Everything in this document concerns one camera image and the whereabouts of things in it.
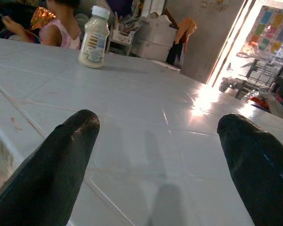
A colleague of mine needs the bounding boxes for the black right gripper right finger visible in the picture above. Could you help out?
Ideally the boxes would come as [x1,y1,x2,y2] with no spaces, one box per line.
[216,113,283,226]

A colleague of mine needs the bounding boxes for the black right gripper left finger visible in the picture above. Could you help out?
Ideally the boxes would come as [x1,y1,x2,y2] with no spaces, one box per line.
[0,109,100,226]

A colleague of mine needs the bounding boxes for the pile of clothes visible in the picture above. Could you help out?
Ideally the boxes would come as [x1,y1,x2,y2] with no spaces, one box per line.
[249,75,283,120]

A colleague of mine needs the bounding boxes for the child in pink top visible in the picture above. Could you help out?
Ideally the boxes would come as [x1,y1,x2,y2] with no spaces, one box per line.
[1,0,83,50]

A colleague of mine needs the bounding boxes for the white milk bottle white cap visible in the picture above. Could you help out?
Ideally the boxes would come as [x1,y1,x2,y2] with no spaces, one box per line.
[78,5,111,69]

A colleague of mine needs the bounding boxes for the black hanging garment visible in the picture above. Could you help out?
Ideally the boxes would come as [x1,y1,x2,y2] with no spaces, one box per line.
[166,42,186,68]

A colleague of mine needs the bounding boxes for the colourful squares poster board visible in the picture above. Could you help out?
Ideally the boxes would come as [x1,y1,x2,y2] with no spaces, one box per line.
[246,5,283,55]

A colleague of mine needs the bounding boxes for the orange foil snack bag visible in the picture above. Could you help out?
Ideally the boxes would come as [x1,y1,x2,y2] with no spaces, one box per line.
[30,6,57,31]

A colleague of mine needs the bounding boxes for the white basket with papers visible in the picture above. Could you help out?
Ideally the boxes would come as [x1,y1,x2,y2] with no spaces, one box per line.
[110,22,138,46]

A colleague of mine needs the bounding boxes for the white plastic storage box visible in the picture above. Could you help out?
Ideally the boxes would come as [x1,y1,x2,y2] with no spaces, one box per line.
[137,18,178,46]
[132,39,172,63]

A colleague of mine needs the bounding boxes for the orange cloth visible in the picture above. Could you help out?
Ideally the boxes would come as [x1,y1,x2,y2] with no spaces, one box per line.
[175,17,198,51]

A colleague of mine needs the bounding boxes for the metal frame rack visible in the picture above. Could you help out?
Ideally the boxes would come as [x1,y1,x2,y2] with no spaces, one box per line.
[235,51,283,99]

